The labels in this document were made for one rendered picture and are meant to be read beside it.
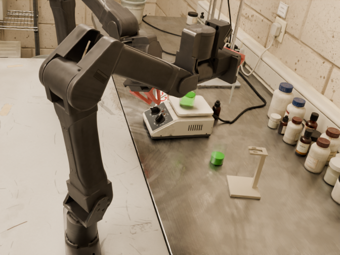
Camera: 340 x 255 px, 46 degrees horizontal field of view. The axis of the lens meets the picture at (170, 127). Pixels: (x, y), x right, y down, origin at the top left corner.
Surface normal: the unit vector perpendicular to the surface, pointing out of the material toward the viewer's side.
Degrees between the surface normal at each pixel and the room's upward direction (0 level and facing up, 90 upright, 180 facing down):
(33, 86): 0
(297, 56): 90
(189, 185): 0
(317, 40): 90
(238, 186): 0
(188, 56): 90
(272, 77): 90
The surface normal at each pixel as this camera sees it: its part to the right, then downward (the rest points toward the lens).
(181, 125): 0.27, 0.53
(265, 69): -0.96, 0.03
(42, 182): 0.13, -0.85
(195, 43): 0.73, 0.43
